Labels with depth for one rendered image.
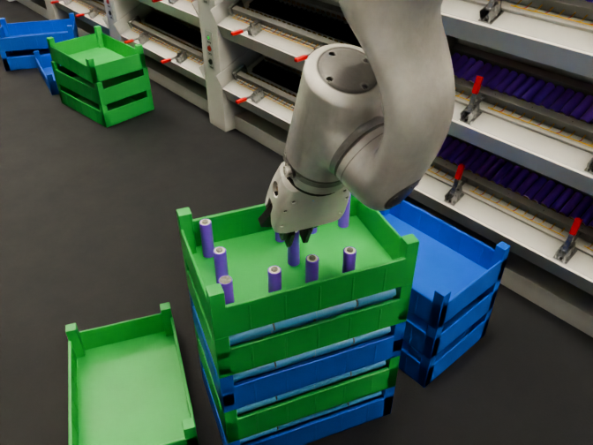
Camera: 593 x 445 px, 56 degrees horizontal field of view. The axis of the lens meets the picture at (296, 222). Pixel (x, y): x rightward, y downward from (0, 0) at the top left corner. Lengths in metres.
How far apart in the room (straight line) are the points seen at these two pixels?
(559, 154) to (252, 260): 0.61
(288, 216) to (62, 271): 0.84
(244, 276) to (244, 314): 0.11
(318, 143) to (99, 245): 0.99
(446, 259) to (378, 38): 0.73
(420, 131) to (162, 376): 0.79
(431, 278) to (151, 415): 0.57
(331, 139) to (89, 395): 0.76
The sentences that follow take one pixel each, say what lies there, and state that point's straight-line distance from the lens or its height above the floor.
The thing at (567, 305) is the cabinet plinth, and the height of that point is 0.04.
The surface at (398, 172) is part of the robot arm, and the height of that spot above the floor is 0.62.
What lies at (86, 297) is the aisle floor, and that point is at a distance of 1.35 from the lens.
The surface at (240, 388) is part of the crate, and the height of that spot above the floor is 0.21.
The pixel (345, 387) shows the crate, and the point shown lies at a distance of 0.95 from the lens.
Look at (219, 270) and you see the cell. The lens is 0.80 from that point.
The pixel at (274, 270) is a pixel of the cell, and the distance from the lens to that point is 0.74.
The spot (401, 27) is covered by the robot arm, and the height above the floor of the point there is 0.74.
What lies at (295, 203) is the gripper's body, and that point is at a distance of 0.67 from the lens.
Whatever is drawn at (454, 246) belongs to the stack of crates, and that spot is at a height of 0.17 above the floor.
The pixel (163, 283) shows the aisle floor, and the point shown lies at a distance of 1.33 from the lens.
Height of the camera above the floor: 0.88
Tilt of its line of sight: 37 degrees down
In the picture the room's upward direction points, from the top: straight up
